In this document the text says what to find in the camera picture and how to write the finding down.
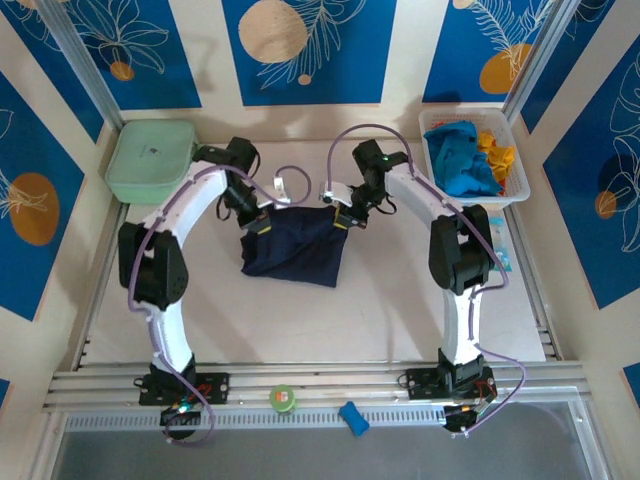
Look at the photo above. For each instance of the blue floral wall panel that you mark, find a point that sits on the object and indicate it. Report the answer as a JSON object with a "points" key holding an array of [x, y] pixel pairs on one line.
{"points": [[30, 260], [460, 55], [340, 65], [595, 225], [165, 60]]}

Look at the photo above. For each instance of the light blue printed packet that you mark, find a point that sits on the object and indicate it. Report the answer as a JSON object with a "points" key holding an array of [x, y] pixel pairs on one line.
{"points": [[501, 245]]}

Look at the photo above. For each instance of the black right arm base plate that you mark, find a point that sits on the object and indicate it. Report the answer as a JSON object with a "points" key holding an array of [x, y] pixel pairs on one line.
{"points": [[420, 385]]}

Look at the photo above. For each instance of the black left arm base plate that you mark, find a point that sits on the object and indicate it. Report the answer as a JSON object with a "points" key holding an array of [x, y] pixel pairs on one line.
{"points": [[215, 387]]}

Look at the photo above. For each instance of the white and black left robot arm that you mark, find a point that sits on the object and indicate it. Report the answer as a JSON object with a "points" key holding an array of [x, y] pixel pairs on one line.
{"points": [[165, 265]]}

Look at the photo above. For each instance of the green tape roll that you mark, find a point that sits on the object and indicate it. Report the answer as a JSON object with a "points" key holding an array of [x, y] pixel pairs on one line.
{"points": [[282, 398]]}

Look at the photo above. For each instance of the bright blue t-shirt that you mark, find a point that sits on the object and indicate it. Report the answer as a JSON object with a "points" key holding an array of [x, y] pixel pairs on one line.
{"points": [[460, 155]]}

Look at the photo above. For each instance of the yellow orange t-shirt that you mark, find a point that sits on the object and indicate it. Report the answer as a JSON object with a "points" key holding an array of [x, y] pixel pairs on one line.
{"points": [[500, 155]]}

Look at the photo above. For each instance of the aluminium frame rail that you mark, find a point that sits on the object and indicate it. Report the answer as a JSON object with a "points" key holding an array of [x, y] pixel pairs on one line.
{"points": [[320, 377]]}

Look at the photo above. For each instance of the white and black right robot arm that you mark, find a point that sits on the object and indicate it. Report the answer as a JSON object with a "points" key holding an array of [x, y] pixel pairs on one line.
{"points": [[460, 250]]}

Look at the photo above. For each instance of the aluminium frame post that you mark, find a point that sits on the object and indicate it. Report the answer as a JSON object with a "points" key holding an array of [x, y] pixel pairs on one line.
{"points": [[535, 60], [80, 65]]}

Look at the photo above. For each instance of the white plastic basket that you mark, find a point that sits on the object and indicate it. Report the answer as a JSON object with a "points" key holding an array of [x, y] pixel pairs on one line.
{"points": [[520, 175]]}

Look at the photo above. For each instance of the navy blue t-shirt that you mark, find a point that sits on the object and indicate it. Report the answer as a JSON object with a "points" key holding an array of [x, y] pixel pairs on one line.
{"points": [[295, 250]]}

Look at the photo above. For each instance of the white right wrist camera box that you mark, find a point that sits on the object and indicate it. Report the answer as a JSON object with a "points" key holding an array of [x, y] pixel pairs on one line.
{"points": [[337, 192]]}

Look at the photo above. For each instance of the blue bone-shaped toy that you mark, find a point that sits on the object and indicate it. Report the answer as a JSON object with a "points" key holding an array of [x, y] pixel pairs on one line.
{"points": [[354, 419]]}

